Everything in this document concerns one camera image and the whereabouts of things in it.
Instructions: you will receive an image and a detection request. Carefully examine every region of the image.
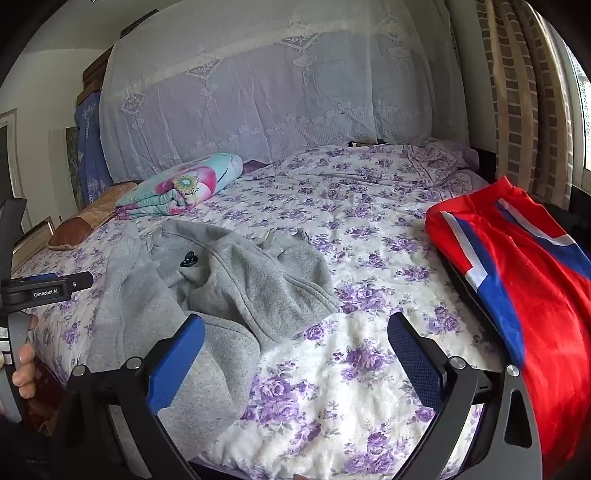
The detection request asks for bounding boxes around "beige checked curtain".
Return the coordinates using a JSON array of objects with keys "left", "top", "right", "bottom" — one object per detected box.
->
[{"left": 478, "top": 0, "right": 583, "bottom": 208}]

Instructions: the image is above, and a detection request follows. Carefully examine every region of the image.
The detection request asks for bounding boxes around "brown wooden furniture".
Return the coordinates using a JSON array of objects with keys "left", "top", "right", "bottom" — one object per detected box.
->
[{"left": 76, "top": 46, "right": 114, "bottom": 104}]

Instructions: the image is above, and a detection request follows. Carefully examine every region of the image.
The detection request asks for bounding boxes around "blue patterned cloth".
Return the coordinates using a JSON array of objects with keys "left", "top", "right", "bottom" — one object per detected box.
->
[{"left": 74, "top": 90, "right": 114, "bottom": 208}]

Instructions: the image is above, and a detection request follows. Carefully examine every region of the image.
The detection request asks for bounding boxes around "folded teal pink floral blanket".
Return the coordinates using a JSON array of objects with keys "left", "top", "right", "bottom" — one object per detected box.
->
[{"left": 115, "top": 153, "right": 245, "bottom": 217}]

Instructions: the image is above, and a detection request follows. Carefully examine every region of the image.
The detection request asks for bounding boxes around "purple floral bed sheet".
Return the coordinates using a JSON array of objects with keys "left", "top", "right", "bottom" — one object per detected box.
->
[{"left": 11, "top": 141, "right": 509, "bottom": 480}]

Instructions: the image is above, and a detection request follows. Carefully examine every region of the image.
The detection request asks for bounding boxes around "white framed glass door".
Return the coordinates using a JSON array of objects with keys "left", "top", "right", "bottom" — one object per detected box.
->
[{"left": 0, "top": 108, "right": 31, "bottom": 222}]

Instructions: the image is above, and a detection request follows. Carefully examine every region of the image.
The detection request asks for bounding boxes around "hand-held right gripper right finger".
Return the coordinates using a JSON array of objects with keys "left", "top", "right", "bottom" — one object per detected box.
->
[{"left": 387, "top": 313, "right": 543, "bottom": 480}]

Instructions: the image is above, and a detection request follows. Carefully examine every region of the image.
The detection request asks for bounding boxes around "dark patterned panel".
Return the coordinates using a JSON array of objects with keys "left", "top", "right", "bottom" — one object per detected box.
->
[{"left": 65, "top": 127, "right": 86, "bottom": 210}]

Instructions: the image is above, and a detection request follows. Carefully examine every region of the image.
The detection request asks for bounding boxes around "grey fleece sweatshirt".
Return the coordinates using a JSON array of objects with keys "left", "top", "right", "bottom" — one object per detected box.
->
[{"left": 85, "top": 220, "right": 341, "bottom": 469}]

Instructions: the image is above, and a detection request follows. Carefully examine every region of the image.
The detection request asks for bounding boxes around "red blue white garment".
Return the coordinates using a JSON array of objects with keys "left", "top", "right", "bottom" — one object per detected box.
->
[{"left": 425, "top": 176, "right": 591, "bottom": 480}]

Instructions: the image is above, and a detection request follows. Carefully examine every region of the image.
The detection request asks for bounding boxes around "purple floral pillow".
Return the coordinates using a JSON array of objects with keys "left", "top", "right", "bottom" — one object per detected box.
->
[{"left": 406, "top": 138, "right": 481, "bottom": 185}]

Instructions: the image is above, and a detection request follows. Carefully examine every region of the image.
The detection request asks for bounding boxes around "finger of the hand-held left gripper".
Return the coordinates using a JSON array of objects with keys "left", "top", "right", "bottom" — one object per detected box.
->
[{"left": 25, "top": 271, "right": 94, "bottom": 292}]

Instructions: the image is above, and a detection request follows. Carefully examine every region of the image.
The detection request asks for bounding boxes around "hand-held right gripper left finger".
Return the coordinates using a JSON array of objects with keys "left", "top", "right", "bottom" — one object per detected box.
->
[{"left": 53, "top": 313, "right": 206, "bottom": 480}]

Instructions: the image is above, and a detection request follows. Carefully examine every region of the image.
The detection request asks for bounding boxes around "person's dark jacket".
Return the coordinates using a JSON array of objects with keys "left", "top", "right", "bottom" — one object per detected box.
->
[{"left": 0, "top": 406, "right": 61, "bottom": 480}]

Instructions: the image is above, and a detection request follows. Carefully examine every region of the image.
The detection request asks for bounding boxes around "person's left hand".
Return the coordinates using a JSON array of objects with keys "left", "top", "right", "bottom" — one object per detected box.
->
[{"left": 0, "top": 314, "right": 38, "bottom": 416}]

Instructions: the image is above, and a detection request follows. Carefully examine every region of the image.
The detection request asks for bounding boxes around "window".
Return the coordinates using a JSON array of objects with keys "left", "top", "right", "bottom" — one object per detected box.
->
[{"left": 566, "top": 46, "right": 591, "bottom": 185}]

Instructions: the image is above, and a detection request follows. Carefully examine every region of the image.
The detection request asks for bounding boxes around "golden bed frame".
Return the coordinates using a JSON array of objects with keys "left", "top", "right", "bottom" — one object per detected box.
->
[{"left": 11, "top": 216, "right": 56, "bottom": 273}]

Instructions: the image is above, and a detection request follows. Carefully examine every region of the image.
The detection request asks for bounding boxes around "brown pillow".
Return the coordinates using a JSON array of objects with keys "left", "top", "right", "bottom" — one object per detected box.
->
[{"left": 47, "top": 181, "right": 139, "bottom": 251}]

